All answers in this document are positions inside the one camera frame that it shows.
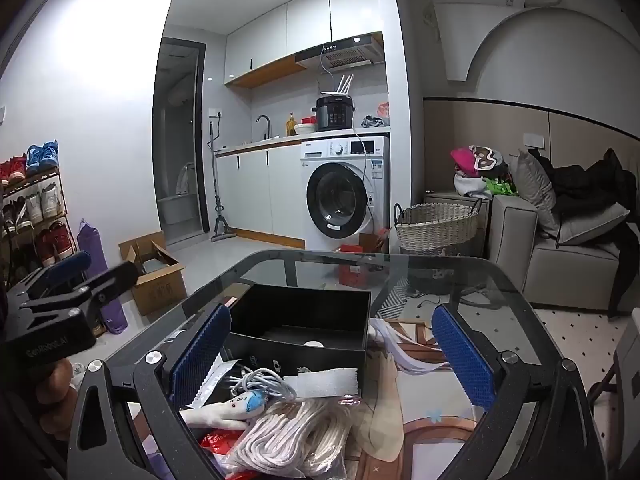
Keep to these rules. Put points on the beige wall socket panel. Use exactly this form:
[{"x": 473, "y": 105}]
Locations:
[{"x": 533, "y": 139}]

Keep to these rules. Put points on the shoe rack with shoes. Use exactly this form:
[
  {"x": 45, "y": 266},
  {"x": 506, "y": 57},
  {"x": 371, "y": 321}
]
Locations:
[{"x": 45, "y": 200}]

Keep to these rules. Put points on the metal shoe rack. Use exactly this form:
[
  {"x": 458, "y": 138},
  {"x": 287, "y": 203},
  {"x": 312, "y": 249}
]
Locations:
[{"x": 30, "y": 183}]

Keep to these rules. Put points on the purple bag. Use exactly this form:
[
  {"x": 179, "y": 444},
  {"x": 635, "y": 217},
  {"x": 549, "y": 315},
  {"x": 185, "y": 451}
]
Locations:
[{"x": 115, "y": 317}]

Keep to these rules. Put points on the grey flat pillow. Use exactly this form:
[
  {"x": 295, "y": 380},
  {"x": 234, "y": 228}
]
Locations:
[{"x": 590, "y": 225}]

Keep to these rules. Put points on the large cardboard box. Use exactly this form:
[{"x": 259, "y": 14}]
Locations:
[{"x": 160, "y": 290}]

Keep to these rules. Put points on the white bowl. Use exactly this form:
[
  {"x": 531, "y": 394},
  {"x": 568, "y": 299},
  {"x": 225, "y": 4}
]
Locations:
[{"x": 306, "y": 129}]

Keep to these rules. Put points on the white dotted rug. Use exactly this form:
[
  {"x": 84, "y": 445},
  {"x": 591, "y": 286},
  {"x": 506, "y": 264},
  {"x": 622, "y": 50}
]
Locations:
[{"x": 575, "y": 350}]

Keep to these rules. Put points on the white foam strip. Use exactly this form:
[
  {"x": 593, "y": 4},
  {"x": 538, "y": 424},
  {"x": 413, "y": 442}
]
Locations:
[{"x": 325, "y": 382}]

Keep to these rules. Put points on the flat mop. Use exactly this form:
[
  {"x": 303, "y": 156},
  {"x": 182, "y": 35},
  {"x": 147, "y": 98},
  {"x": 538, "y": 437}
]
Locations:
[{"x": 222, "y": 235}]

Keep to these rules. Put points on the yellow oil bottle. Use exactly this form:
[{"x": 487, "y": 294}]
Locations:
[{"x": 290, "y": 127}]

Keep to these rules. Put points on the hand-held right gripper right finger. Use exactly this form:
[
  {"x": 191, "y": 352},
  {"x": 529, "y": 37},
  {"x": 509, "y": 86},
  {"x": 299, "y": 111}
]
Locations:
[{"x": 462, "y": 355}]

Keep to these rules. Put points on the small brown cardboard box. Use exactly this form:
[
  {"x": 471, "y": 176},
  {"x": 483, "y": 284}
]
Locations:
[{"x": 377, "y": 240}]

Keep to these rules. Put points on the pile of colourful clothes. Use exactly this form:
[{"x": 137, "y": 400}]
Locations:
[{"x": 475, "y": 165}]

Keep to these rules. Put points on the beige sofa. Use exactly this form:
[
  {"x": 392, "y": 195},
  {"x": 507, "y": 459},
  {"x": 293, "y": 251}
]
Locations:
[{"x": 565, "y": 270}]

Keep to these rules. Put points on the red box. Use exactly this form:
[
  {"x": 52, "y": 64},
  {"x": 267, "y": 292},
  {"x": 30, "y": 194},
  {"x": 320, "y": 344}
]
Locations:
[{"x": 357, "y": 267}]

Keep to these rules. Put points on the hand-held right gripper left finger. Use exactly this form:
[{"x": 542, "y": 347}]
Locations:
[{"x": 200, "y": 350}]

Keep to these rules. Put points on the black jacket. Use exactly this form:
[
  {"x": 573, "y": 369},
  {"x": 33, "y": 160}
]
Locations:
[{"x": 590, "y": 185}]

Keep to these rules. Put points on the white wall cabinets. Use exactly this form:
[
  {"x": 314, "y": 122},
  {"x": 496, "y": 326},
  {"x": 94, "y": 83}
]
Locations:
[{"x": 270, "y": 35}]

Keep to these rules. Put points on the grey crumpled cloth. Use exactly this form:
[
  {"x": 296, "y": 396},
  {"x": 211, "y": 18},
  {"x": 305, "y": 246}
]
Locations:
[{"x": 372, "y": 121}]

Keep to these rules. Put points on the white washing machine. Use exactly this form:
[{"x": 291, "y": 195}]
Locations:
[{"x": 345, "y": 195}]

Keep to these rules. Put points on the clear serrated wrapper packet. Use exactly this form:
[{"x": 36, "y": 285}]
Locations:
[{"x": 212, "y": 380}]

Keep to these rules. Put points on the red container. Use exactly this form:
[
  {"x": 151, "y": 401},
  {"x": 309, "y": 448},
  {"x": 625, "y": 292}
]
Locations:
[{"x": 309, "y": 120}]

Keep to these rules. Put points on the dark kitchen faucet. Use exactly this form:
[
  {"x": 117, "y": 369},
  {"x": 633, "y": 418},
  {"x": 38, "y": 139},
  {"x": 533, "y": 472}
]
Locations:
[{"x": 269, "y": 127}]

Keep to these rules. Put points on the grey upright pillow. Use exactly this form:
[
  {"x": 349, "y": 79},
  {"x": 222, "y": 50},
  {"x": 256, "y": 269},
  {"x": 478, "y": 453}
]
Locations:
[{"x": 535, "y": 190}]

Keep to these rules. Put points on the white router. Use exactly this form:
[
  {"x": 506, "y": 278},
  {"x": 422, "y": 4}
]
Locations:
[{"x": 336, "y": 93}]

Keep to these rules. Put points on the person's left hand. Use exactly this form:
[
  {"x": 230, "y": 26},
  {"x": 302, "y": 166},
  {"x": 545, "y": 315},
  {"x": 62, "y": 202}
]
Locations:
[{"x": 59, "y": 385}]

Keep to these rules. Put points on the black open box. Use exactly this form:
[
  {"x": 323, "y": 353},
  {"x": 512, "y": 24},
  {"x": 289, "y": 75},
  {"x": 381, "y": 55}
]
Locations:
[{"x": 300, "y": 310}]

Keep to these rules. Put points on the red plastic packet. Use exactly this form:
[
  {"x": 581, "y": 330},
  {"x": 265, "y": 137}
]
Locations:
[{"x": 217, "y": 442}]

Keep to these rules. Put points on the dark door frame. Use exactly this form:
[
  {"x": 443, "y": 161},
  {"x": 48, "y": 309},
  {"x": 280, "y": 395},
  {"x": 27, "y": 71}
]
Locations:
[{"x": 200, "y": 135}]

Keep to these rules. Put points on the range hood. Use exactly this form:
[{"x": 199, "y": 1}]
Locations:
[{"x": 345, "y": 55}]

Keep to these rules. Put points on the wicker basket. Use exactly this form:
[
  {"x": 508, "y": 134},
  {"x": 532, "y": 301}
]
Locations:
[{"x": 435, "y": 232}]

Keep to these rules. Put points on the pink plastic bag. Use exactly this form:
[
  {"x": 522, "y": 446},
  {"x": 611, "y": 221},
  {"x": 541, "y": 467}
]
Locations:
[{"x": 383, "y": 110}]

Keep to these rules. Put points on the black pressure cooker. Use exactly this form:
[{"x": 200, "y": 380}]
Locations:
[{"x": 334, "y": 115}]

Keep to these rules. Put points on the white and blue plush toy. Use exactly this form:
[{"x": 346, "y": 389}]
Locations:
[{"x": 235, "y": 405}]

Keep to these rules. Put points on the white base cabinets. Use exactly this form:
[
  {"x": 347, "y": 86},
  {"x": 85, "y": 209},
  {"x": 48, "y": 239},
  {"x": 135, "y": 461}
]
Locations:
[{"x": 260, "y": 190}]

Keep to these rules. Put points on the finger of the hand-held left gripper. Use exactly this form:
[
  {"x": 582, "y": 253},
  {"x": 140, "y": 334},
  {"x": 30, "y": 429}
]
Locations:
[
  {"x": 65, "y": 266},
  {"x": 115, "y": 277}
]

